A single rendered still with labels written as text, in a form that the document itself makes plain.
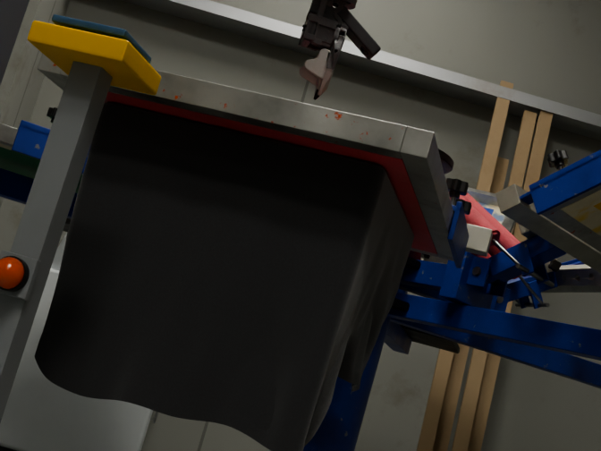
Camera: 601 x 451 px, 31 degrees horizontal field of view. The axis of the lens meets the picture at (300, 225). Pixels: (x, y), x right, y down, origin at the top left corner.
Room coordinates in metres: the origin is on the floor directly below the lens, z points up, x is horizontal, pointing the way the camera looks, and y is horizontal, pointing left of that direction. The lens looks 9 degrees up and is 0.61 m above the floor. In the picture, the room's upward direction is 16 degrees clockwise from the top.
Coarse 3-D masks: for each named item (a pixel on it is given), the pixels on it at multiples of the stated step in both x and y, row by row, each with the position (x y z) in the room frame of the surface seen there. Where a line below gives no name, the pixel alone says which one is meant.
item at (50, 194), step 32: (32, 32) 1.28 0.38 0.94; (64, 32) 1.27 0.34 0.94; (64, 64) 1.35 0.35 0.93; (96, 64) 1.30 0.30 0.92; (128, 64) 1.27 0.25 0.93; (64, 96) 1.32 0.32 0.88; (96, 96) 1.32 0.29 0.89; (64, 128) 1.31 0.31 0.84; (64, 160) 1.31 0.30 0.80; (32, 192) 1.32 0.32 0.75; (64, 192) 1.32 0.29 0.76; (32, 224) 1.31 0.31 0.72; (64, 224) 1.34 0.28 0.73; (0, 256) 1.31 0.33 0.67; (32, 256) 1.31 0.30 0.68; (32, 288) 1.32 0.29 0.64; (0, 320) 1.31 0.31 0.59; (32, 320) 1.34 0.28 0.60; (0, 352) 1.31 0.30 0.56; (0, 384) 1.31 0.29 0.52; (0, 416) 1.34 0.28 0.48
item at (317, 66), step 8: (320, 56) 2.08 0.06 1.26; (328, 56) 2.09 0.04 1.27; (304, 64) 2.08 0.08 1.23; (312, 64) 2.08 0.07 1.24; (320, 64) 2.08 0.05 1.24; (312, 72) 2.08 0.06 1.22; (320, 72) 2.08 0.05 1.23; (328, 72) 2.08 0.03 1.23; (328, 80) 2.08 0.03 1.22; (320, 88) 2.09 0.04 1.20
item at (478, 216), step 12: (468, 216) 2.58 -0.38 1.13; (480, 216) 2.57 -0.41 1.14; (492, 216) 2.71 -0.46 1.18; (492, 228) 2.54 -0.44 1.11; (504, 228) 2.67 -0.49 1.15; (492, 240) 2.54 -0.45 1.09; (504, 240) 2.64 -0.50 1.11; (516, 240) 2.64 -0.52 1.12; (492, 252) 2.89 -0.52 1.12; (504, 252) 2.51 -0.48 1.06; (528, 288) 2.94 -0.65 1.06; (516, 300) 3.07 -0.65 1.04; (540, 300) 2.95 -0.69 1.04
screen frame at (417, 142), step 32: (128, 96) 1.54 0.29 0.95; (160, 96) 1.49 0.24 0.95; (192, 96) 1.48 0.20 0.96; (224, 96) 1.47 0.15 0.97; (256, 96) 1.46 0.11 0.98; (288, 128) 1.46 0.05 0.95; (320, 128) 1.44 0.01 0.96; (352, 128) 1.43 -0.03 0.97; (384, 128) 1.42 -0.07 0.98; (416, 128) 1.41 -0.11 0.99; (416, 160) 1.43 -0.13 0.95; (416, 192) 1.63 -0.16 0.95; (448, 192) 1.73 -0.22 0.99; (448, 224) 1.84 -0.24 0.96; (448, 256) 2.12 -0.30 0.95
